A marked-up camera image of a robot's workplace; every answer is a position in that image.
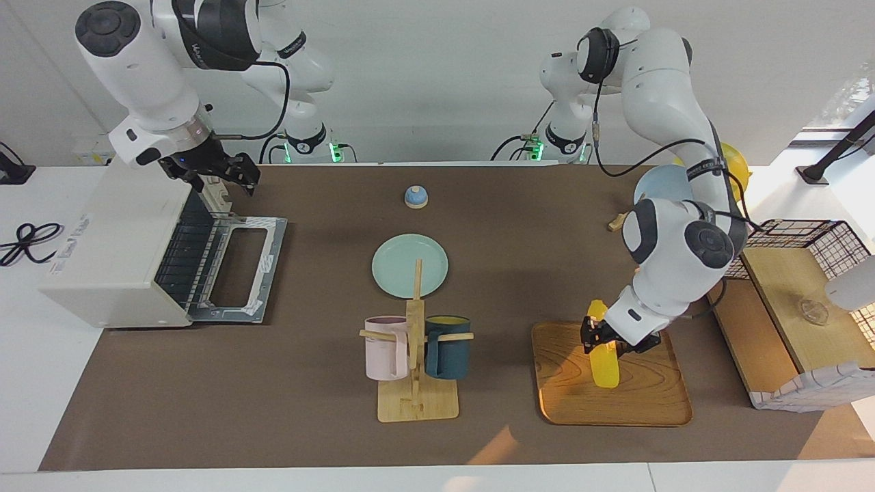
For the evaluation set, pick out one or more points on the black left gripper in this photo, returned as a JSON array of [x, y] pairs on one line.
[[639, 347]]

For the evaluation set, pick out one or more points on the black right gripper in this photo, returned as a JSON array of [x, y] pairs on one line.
[[205, 160]]

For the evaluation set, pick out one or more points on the yellow corn cob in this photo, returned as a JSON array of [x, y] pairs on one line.
[[605, 372]]

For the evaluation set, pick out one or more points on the glass oven door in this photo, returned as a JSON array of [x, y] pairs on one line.
[[273, 253]]

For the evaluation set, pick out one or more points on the pale green plate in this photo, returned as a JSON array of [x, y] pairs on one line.
[[396, 266]]

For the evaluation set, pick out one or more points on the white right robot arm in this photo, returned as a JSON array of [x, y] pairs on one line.
[[137, 61]]

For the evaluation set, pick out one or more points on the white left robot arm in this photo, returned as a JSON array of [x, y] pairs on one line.
[[670, 225]]

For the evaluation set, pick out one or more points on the beige toaster oven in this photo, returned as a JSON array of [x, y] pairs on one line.
[[116, 239]]

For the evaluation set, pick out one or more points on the rectangular wooden tray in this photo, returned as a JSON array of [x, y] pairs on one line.
[[649, 396]]

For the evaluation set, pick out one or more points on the wooden plate rack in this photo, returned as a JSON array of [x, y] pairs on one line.
[[617, 222]]

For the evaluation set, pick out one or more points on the white socket box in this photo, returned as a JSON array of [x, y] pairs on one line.
[[92, 152]]

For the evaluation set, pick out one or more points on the dark blue mug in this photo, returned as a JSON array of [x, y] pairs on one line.
[[448, 355]]

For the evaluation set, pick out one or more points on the light blue plate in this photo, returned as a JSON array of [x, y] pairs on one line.
[[660, 183]]

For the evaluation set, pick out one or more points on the small blue call bell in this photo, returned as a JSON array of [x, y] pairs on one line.
[[415, 198]]

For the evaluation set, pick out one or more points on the wooden mug rack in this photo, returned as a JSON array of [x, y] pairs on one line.
[[417, 406]]

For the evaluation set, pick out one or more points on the white checked fabric liner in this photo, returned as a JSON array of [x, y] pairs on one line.
[[806, 393]]

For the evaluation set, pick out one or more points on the black table clamp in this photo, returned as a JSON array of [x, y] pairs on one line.
[[14, 174]]

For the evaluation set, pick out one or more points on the clear glass piece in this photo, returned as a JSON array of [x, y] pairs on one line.
[[815, 312]]

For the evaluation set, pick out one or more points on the brown table mat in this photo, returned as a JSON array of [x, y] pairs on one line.
[[307, 383]]

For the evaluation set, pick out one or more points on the pink mug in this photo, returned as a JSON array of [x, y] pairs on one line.
[[383, 355]]

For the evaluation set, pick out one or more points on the yellow plate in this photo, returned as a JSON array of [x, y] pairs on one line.
[[735, 164]]

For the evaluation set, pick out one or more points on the white cylindrical object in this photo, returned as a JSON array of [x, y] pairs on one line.
[[854, 287]]

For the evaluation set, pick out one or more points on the window with grey sill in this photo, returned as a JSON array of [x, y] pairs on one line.
[[854, 96]]

